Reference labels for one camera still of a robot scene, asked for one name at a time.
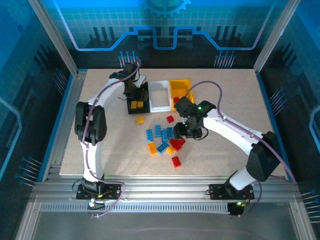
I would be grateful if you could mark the aluminium side frame rail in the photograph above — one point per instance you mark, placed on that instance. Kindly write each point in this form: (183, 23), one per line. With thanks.
(66, 125)

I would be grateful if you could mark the aluminium front frame rail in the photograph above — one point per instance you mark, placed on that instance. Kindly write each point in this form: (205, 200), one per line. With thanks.
(162, 185)

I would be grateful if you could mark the black plastic bin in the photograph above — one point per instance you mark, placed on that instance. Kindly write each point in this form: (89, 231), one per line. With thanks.
(138, 112)

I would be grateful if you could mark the grey metal front panel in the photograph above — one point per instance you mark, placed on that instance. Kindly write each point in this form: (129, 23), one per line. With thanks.
(160, 227)

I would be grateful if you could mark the yellow plastic bin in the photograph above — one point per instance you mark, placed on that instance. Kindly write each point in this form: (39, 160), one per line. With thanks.
(180, 86)

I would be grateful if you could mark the red lego brick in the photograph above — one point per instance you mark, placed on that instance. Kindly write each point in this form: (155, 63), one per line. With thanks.
(176, 100)
(182, 141)
(170, 119)
(175, 145)
(176, 161)

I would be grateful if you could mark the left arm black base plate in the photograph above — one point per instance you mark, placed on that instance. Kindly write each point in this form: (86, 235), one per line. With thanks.
(112, 192)

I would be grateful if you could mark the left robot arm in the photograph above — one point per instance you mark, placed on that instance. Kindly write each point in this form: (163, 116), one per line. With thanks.
(91, 125)

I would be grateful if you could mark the small black electronics box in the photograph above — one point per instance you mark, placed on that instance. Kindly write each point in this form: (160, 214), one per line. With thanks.
(236, 209)

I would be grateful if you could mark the aluminium corner post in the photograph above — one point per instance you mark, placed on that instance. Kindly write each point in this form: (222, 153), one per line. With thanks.
(55, 37)
(274, 37)

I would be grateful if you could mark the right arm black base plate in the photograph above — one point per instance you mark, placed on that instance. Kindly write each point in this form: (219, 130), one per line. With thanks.
(217, 191)

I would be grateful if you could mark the small white lit connector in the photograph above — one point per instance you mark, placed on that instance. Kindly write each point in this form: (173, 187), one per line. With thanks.
(92, 203)

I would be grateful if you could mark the white plastic bin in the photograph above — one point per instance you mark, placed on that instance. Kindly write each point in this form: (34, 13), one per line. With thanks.
(160, 100)

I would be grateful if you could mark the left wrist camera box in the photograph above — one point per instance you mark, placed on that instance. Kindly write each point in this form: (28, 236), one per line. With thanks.
(140, 80)

